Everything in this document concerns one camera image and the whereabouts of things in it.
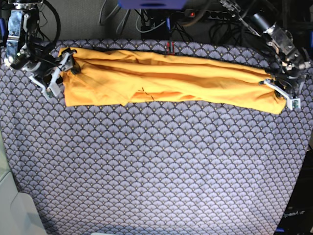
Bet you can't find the white plastic bin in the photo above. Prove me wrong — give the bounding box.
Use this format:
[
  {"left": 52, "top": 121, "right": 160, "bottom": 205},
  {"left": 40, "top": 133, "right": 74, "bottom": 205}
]
[{"left": 0, "top": 140, "right": 46, "bottom": 235}]

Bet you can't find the black power strip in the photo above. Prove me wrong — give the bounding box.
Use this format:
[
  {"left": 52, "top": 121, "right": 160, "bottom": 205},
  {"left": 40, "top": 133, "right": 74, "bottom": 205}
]
[{"left": 184, "top": 9, "right": 233, "bottom": 21}]

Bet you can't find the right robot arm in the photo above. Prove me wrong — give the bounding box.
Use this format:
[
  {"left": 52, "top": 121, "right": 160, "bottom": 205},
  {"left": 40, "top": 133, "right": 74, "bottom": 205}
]
[{"left": 3, "top": 0, "right": 81, "bottom": 99}]

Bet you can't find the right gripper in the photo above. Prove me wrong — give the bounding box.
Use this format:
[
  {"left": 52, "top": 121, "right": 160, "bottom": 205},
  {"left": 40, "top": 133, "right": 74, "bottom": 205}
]
[{"left": 5, "top": 47, "right": 81, "bottom": 100}]

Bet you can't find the blue fan-patterned tablecloth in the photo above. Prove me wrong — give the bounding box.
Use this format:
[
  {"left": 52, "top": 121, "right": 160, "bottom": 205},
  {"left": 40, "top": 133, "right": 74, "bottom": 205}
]
[{"left": 0, "top": 38, "right": 313, "bottom": 235}]

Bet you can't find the red centre table clamp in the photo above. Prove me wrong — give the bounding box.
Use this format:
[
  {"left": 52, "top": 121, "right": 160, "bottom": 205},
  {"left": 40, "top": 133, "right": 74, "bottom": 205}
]
[{"left": 167, "top": 40, "right": 175, "bottom": 55}]

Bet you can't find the yellow T-shirt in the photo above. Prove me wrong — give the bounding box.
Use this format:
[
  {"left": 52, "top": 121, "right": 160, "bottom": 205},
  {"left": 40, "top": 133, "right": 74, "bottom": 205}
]
[{"left": 61, "top": 48, "right": 286, "bottom": 114}]

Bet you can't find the blue box at top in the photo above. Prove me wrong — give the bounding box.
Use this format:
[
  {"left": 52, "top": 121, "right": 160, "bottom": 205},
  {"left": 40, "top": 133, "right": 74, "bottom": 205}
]
[{"left": 118, "top": 0, "right": 187, "bottom": 9}]

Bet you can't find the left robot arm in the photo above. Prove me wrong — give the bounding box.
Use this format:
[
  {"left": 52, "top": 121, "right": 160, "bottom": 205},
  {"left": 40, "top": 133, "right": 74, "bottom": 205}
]
[{"left": 220, "top": 0, "right": 312, "bottom": 110}]

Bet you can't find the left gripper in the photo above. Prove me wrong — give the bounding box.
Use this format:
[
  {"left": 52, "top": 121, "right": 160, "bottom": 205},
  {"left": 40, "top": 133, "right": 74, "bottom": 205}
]
[{"left": 259, "top": 61, "right": 312, "bottom": 110}]

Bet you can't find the black OpenArm case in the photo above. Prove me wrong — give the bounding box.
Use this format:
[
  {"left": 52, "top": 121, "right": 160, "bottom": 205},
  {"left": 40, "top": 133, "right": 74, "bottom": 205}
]
[{"left": 274, "top": 150, "right": 313, "bottom": 235}]

